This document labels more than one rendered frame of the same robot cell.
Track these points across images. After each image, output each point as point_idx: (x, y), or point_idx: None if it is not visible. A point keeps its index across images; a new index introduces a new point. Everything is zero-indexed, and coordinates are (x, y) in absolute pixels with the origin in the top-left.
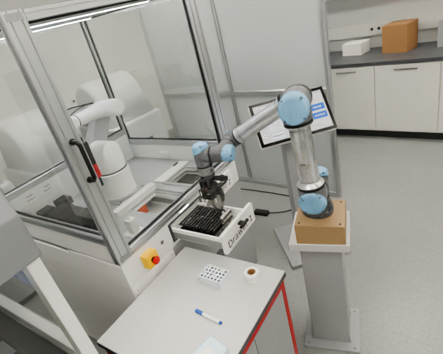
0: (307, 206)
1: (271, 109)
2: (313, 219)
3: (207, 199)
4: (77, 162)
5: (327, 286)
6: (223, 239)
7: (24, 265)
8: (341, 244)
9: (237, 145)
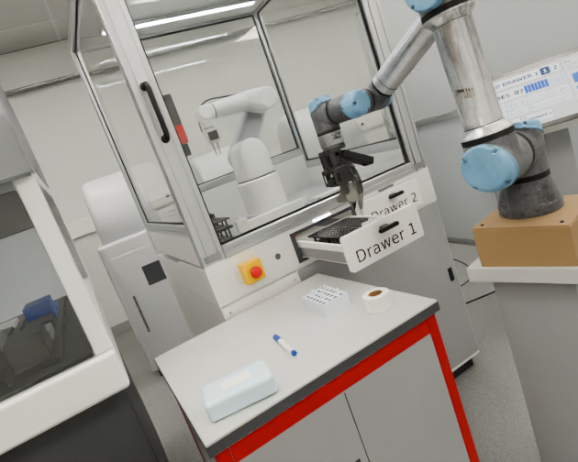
0: (476, 174)
1: (419, 19)
2: (514, 219)
3: (366, 214)
4: (150, 114)
5: (558, 368)
6: (343, 242)
7: (5, 176)
8: (568, 265)
9: (381, 100)
